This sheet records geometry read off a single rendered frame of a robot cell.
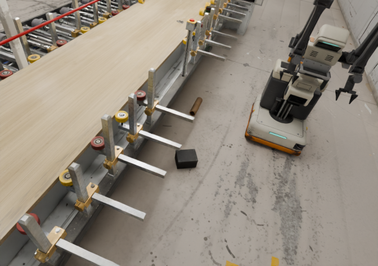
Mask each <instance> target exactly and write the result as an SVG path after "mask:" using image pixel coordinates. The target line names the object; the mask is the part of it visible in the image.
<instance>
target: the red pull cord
mask: <svg viewBox="0 0 378 266"><path fill-rule="evenodd" d="M98 1H100V0H94V1H92V2H89V3H87V4H85V5H83V6H80V7H78V8H76V9H74V10H71V11H69V12H67V13H65V14H63V15H60V16H58V17H56V18H54V19H51V20H49V21H46V22H44V23H42V24H40V25H37V26H35V27H33V28H31V29H28V30H26V31H24V32H22V33H20V34H17V35H15V36H13V37H11V38H8V39H6V40H3V41H1V42H0V46H1V45H3V44H6V43H8V42H10V41H12V40H14V39H17V38H19V37H21V36H23V35H25V34H27V33H30V32H32V31H34V30H37V29H39V28H41V27H43V26H45V25H47V24H50V23H52V22H54V21H56V20H58V19H61V18H63V17H65V16H67V15H69V14H71V13H74V12H76V11H78V10H81V9H83V8H85V7H87V6H89V5H91V4H94V3H96V2H98Z"/></svg>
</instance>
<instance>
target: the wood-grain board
mask: <svg viewBox="0 0 378 266"><path fill-rule="evenodd" d="M206 2H209V3H210V0H145V2H144V3H139V2H138V3H136V4H135V5H133V6H131V7H130V8H128V9H126V10H124V11H123V12H121V13H119V14H117V15H115V16H114V17H112V18H110V19H108V20H107V21H105V22H103V23H102V24H99V25H98V26H96V27H95V28H93V29H91V30H89V31H87V32H86V33H84V34H82V35H81V36H79V37H77V38H75V39H73V40H72V41H70V42H69V43H67V44H65V45H63V46H61V47H60V48H58V49H56V50H54V51H53V52H51V53H49V54H47V55H45V56H44V57H42V58H40V59H39V60H37V61H35V62H33V63H32V64H30V65H29V66H27V67H25V68H23V69H21V70H19V71H18V72H16V73H14V74H12V75H11V76H9V77H7V78H6V79H4V80H2V81H0V246H1V245H2V244H3V243H4V241H5V240H6V239H7V238H8V237H9V235H10V234H11V233H12V232H13V231H14V230H15V229H16V228H17V227H16V225H17V221H18V220H19V219H20V218H21V217H22V216H23V215H24V214H25V213H27V214H29V213H30V212H31V211H32V210H33V209H34V208H35V207H36V206H37V205H38V203H39V202H40V201H41V200H42V199H43V198H44V197H45V195H46V194H47V193H48V192H49V191H50V190H51V189H52V187H53V186H54V185H55V184H56V183H57V182H58V181H59V176H60V174H61V173H62V172H63V171H64V170H67V169H68V167H69V166H70V165H71V164H72V163H73V162H74V163H75V162H76V161H77V160H78V159H79V158H80V157H81V155H82V154H83V153H84V152H85V151H86V149H87V148H88V147H89V146H90V145H91V140H92V139H93V138H94V137H98V136H99V135H100V134H101V133H102V123H101V118H102V117H103V115H104V114H107V115H110V116H111V118H112V121H113V120H114V119H115V114H116V112H118V111H122V109H123V108H124V107H125V106H126V105H127V104H128V96H129V95H130V94H131V93H133V94H134V93H135V91H139V90H140V89H141V88H142V87H143V86H144V85H145V84H146V83H147V82H148V77H149V70H150V69H151V68H153V69H155V70H156V72H157V70H158V69H159V68H160V67H161V66H162V65H163V63H164V62H165V61H166V60H167V59H168V58H169V57H170V56H171V55H172V53H173V52H174V51H175V50H176V49H177V48H178V47H179V46H180V45H181V44H182V42H183V39H184V38H187V33H188V30H186V22H187V20H188V19H194V20H197V21H199V20H200V21H202V20H203V19H204V16H205V14H204V16H202V15H199V11H200V8H205V4H206ZM177 20H178V21H179V20H181V21H183V24H180V23H179V22H177Z"/></svg>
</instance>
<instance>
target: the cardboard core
mask: <svg viewBox="0 0 378 266"><path fill-rule="evenodd" d="M202 101H203V99H202V98H201V97H198V98H197V99H196V101H195V103H194V105H193V106H192V108H191V110H190V112H189V113H190V115H191V116H195V115H196V113H197V111H198V109H199V107H200V105H201V103H202Z"/></svg>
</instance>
